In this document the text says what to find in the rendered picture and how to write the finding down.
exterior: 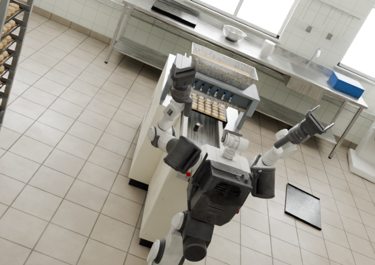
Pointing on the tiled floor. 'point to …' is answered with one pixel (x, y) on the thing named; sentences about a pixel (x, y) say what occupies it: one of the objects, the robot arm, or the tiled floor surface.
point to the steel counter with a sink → (290, 68)
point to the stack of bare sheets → (303, 206)
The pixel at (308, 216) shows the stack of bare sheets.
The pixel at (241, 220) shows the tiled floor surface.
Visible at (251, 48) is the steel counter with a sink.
